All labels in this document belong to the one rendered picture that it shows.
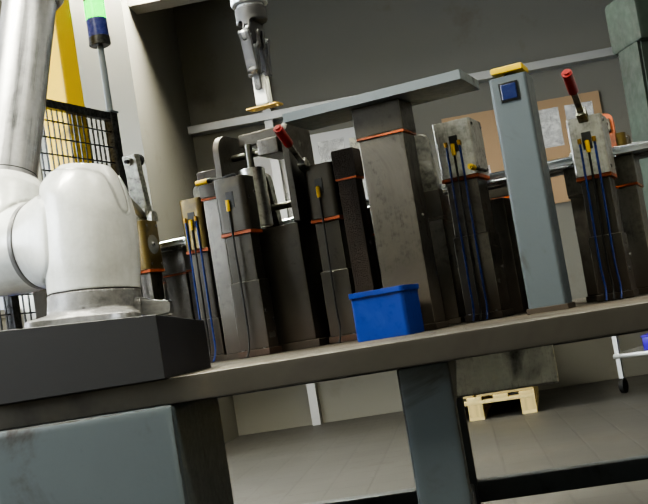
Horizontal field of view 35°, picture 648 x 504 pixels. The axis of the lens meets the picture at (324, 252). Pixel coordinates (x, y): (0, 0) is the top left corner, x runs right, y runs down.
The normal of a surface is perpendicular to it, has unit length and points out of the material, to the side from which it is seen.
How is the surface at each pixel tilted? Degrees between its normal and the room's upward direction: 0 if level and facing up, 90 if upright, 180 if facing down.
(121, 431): 90
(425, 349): 90
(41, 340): 90
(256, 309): 90
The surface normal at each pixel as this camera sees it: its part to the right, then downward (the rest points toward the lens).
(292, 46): -0.13, -0.05
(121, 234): 0.78, -0.17
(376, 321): -0.39, 0.00
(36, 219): -0.52, -0.21
